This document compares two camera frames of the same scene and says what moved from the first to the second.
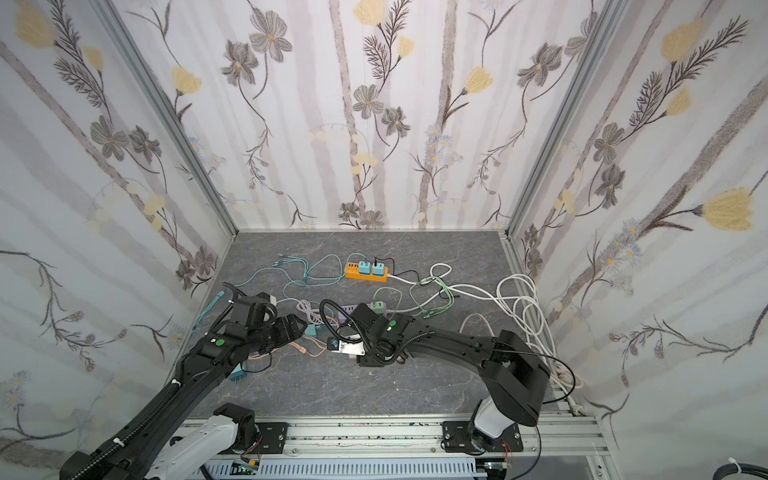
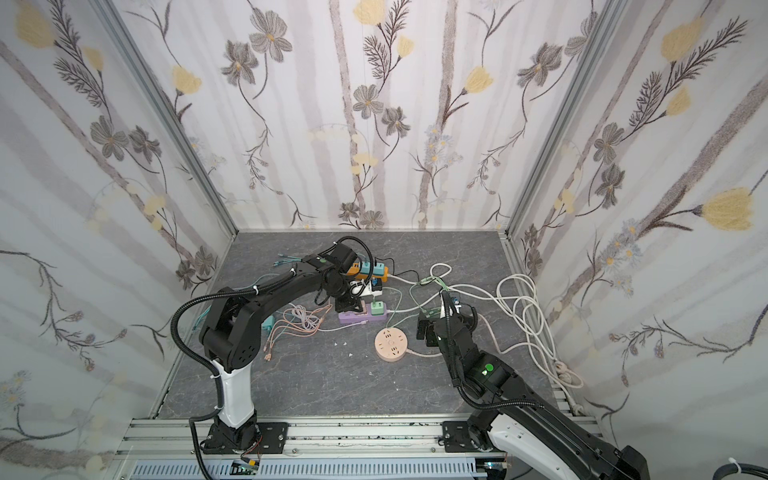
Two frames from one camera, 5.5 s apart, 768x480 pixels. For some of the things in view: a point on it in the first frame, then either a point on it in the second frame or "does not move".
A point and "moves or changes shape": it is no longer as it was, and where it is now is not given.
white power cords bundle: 518,309 does not move
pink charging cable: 300,348 moves or changes shape
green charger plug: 378,307 does not move
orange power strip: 351,270 does not move
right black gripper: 365,330 → 432,328
